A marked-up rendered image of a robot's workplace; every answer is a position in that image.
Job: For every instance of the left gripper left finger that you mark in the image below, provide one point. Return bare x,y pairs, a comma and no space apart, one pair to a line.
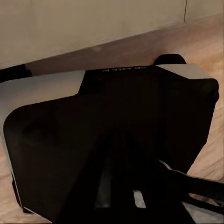
78,207

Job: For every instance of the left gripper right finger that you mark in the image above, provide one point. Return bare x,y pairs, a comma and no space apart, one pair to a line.
162,204

